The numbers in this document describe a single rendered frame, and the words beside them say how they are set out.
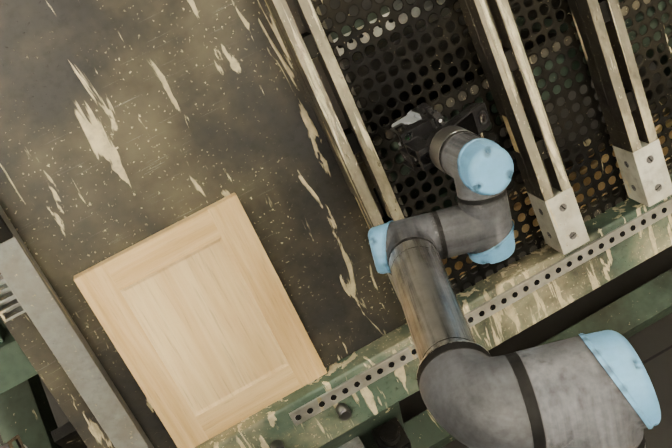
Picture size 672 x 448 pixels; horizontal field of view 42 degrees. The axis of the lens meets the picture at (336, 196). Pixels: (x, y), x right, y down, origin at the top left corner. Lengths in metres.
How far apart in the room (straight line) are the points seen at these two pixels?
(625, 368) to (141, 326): 0.90
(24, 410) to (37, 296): 0.49
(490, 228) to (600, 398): 0.41
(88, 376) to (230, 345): 0.26
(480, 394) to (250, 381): 0.77
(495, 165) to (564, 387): 0.40
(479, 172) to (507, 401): 0.40
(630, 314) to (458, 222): 1.29
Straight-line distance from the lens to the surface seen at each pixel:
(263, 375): 1.69
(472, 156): 1.27
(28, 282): 1.54
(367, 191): 1.55
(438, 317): 1.12
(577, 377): 1.00
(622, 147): 1.81
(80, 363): 1.60
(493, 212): 1.32
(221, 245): 1.57
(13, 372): 1.69
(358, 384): 1.71
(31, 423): 1.98
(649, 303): 2.58
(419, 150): 1.40
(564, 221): 1.74
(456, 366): 1.03
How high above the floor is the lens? 2.52
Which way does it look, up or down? 60 degrees down
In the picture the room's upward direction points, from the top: 14 degrees counter-clockwise
